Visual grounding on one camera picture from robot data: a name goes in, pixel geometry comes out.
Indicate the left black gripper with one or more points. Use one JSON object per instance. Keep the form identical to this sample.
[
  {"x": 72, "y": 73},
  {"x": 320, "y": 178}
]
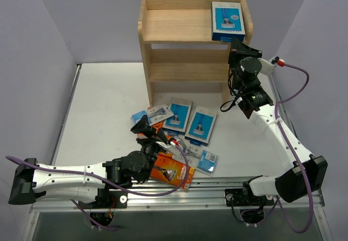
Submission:
[{"x": 151, "y": 137}]

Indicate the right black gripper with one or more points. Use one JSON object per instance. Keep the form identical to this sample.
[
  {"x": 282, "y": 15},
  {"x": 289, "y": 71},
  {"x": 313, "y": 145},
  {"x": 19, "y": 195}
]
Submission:
[{"x": 245, "y": 54}]

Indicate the clear blister razor pack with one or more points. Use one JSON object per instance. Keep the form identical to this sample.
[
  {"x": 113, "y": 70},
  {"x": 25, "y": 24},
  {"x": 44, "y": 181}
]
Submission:
[
  {"x": 168, "y": 114},
  {"x": 198, "y": 158}
]

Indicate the blue Harry's razor box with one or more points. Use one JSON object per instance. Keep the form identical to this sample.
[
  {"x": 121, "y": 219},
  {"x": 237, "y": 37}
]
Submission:
[
  {"x": 181, "y": 110},
  {"x": 201, "y": 125},
  {"x": 227, "y": 21}
]

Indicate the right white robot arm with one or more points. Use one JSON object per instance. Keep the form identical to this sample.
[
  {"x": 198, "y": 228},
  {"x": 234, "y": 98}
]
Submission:
[{"x": 304, "y": 172}]

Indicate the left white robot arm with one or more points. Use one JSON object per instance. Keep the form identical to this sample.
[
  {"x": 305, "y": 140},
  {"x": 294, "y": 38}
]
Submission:
[{"x": 34, "y": 181}]

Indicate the wooden shelf unit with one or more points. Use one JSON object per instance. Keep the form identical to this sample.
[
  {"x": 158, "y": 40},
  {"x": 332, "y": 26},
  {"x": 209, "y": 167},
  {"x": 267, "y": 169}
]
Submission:
[{"x": 183, "y": 22}]

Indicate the orange Gillette Styler box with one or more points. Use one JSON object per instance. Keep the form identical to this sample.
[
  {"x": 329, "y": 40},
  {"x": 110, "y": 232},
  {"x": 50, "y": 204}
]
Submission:
[{"x": 156, "y": 128}]

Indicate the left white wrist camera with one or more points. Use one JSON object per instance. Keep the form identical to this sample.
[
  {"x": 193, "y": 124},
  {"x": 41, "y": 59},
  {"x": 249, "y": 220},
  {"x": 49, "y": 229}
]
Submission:
[{"x": 169, "y": 146}]

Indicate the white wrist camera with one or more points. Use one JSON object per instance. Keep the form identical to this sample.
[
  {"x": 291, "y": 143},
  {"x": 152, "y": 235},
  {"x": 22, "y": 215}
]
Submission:
[
  {"x": 169, "y": 146},
  {"x": 268, "y": 66}
]

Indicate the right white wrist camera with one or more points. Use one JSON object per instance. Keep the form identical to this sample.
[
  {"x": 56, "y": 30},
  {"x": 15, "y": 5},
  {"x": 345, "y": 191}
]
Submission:
[{"x": 268, "y": 66}]

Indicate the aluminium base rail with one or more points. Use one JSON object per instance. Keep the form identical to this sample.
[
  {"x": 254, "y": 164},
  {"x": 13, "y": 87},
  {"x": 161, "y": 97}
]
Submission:
[{"x": 97, "y": 129}]

